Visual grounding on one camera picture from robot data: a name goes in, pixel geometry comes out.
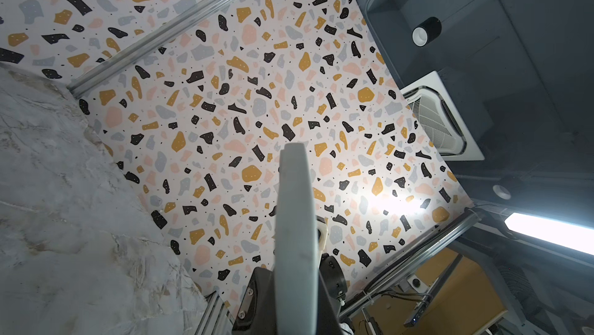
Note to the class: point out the black cylindrical ceiling spotlight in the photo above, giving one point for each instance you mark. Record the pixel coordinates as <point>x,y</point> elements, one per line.
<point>426,32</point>

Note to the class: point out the black phone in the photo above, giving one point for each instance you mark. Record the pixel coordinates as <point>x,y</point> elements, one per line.
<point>296,246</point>

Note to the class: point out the white ceiling air conditioner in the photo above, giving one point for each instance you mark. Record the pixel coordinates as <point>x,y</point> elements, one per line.
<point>450,112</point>

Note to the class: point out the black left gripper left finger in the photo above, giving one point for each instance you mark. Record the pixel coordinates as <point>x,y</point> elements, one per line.
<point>256,314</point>

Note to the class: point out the bright ceiling light strip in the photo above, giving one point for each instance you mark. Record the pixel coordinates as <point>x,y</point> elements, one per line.
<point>567,235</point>

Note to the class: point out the aluminium corner post right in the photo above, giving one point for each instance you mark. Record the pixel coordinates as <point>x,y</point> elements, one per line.
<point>169,31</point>

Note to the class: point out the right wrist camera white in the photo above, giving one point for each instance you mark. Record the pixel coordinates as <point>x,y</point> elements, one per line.
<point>323,233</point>

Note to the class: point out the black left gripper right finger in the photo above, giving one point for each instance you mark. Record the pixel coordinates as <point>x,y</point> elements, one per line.
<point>327,322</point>

